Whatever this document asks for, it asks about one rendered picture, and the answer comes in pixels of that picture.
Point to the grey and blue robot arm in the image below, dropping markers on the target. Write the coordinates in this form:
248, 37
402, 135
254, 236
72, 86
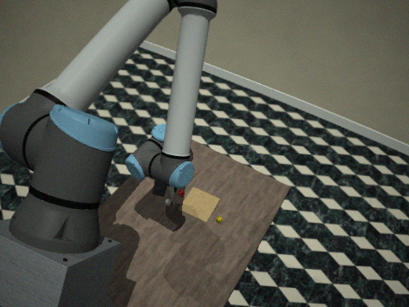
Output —
70, 154

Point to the tan flat mat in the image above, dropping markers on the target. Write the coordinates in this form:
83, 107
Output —
199, 204

